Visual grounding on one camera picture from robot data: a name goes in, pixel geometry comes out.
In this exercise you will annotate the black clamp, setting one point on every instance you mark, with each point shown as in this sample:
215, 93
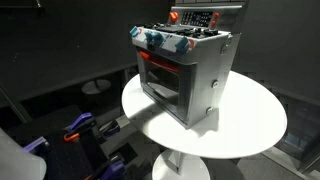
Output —
109, 128

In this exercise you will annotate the wide blue stove knob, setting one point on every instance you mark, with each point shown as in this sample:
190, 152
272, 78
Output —
155, 38

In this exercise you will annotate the purple clamp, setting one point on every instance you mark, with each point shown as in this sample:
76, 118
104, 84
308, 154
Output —
81, 120
114, 170
35, 145

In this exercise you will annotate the black mounting platform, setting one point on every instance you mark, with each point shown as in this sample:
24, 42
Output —
71, 158

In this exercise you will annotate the grey toy stove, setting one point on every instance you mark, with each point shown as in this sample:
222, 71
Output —
206, 66

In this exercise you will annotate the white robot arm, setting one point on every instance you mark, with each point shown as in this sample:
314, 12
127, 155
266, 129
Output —
20, 160

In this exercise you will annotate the large blue stove knob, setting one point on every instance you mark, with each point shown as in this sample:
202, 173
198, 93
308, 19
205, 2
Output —
182, 44

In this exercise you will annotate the black keypad display panel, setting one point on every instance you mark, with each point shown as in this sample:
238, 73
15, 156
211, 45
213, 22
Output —
197, 18

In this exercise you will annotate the orange button below panel edge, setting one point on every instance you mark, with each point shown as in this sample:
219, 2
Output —
213, 23

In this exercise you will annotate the white table pedestal base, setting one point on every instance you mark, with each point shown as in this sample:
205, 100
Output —
186, 170

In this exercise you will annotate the black burner grate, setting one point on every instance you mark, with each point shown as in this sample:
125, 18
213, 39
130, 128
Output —
210, 32
153, 25

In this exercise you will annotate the small blue stove knob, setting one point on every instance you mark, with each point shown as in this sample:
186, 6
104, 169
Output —
134, 31

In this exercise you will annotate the orange round panel knob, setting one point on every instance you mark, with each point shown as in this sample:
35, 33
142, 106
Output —
173, 16

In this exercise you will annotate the black ribbed griddle plate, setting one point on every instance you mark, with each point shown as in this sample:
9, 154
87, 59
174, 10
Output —
173, 29

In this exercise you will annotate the orange button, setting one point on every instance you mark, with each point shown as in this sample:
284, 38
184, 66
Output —
213, 23
216, 15

